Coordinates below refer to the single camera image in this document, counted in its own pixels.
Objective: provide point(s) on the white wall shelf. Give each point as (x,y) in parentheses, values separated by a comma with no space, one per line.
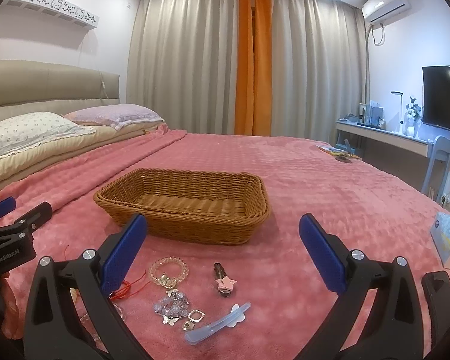
(61,9)

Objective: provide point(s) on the crystal butterfly hair clip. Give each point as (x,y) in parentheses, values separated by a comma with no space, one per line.
(173,307)

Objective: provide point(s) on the white air conditioner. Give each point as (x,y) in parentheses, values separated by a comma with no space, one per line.
(378,11)

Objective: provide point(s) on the white desk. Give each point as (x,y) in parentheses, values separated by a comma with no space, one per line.
(409,143)

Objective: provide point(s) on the brown wicker basket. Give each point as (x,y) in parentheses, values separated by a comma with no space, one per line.
(210,208)

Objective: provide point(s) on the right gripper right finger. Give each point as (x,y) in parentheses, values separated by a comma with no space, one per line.
(377,313)

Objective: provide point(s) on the orange curtain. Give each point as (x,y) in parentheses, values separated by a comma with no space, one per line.
(253,96)

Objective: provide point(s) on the light blue hair clip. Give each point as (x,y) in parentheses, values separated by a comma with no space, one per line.
(237,315)

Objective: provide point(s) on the beige curtain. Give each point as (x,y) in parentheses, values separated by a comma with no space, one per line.
(183,64)

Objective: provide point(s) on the colourful booklet on bed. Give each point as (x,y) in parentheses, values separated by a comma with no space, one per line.
(339,154)

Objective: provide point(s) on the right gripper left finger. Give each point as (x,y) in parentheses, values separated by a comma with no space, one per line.
(70,315)

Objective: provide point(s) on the beige upholstered headboard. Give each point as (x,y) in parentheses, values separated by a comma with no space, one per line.
(28,86)

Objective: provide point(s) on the white desk lamp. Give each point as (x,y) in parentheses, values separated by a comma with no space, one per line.
(400,112)

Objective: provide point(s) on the silver square ring charm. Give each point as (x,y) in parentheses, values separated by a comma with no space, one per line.
(194,317)

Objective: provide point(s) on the white vase with plant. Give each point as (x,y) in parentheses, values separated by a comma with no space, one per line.
(412,118)

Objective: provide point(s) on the beige quilt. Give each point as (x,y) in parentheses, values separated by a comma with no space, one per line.
(15,167)

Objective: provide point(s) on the pink star hair clip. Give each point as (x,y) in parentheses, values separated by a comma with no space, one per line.
(225,284)

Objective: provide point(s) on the black television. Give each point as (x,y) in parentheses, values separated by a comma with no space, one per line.
(437,96)

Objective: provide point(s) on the purple lace pillow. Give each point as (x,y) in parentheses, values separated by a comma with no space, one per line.
(115,116)

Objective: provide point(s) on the white floral pillow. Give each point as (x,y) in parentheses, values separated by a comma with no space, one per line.
(31,130)

